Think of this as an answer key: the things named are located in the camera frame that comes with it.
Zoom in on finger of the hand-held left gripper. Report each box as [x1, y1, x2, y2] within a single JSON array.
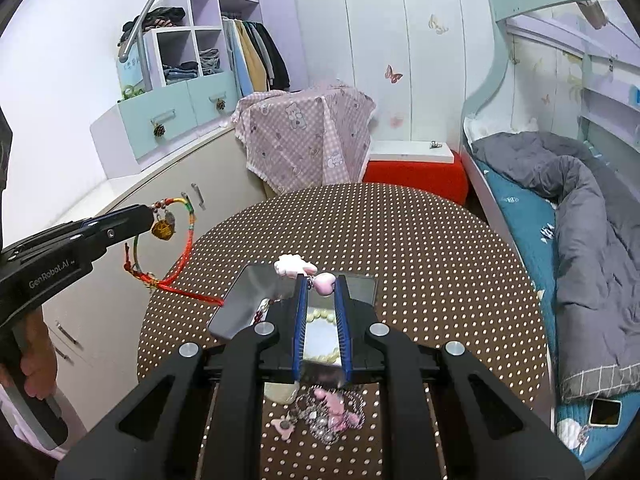
[[65, 204, 154, 235], [75, 222, 154, 267]]

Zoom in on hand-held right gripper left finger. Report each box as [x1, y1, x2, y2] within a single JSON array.
[[55, 275, 308, 480]]

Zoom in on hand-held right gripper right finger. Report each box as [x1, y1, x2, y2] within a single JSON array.
[[334, 272, 586, 480]]

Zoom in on pink charm keychain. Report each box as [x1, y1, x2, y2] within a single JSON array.
[[275, 254, 337, 297]]

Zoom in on silver metal box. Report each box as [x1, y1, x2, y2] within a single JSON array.
[[207, 262, 378, 363]]

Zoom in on red string bracelet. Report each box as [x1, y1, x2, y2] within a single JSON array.
[[122, 199, 226, 308]]

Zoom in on silver beaded chain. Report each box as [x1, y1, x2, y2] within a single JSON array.
[[292, 385, 368, 445]]

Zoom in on person's left forearm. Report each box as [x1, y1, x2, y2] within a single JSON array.
[[0, 385, 66, 463]]

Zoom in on person's left hand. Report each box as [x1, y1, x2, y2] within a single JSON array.
[[0, 307, 57, 402]]

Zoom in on white cabinet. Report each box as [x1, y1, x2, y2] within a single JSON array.
[[42, 125, 271, 431]]

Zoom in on brown polka dot tablecloth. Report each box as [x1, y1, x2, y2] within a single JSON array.
[[136, 182, 551, 480]]

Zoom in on pink bow hair clip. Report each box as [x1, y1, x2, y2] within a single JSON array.
[[315, 390, 366, 431]]

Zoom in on lilac shelf unit teal drawers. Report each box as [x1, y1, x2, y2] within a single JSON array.
[[90, 0, 291, 178]]

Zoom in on folded jeans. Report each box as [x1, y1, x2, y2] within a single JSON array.
[[161, 61, 200, 85]]

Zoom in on curved grey metal pole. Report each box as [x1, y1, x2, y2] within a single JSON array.
[[117, 0, 181, 93]]

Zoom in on red storage box white lid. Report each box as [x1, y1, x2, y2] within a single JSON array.
[[361, 152, 471, 206]]

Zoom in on folded grey clothes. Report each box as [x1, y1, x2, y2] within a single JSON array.
[[199, 49, 221, 77]]

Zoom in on white board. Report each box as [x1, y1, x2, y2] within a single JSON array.
[[367, 140, 461, 163]]

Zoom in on pink checked bear cloth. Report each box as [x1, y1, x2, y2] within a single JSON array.
[[231, 80, 377, 196]]

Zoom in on hanging blue garment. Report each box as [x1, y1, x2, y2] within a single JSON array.
[[231, 20, 256, 98]]

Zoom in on dark clothes pile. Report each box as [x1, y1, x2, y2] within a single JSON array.
[[120, 6, 187, 46]]

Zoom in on hanging yellow garment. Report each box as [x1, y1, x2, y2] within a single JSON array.
[[237, 20, 273, 93]]

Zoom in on teal bedsheet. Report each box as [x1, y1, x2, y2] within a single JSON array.
[[475, 160, 626, 471]]

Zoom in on hanging black garment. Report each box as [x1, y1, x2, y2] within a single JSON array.
[[257, 22, 291, 90]]

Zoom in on grey quilt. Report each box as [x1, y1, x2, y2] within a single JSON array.
[[470, 131, 640, 403]]

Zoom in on smartphone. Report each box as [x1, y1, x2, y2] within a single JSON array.
[[587, 397, 623, 428]]

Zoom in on white wardrobe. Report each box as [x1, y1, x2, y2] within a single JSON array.
[[290, 0, 496, 143]]

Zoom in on white pearl bracelet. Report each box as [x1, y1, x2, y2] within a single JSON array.
[[306, 309, 342, 364]]

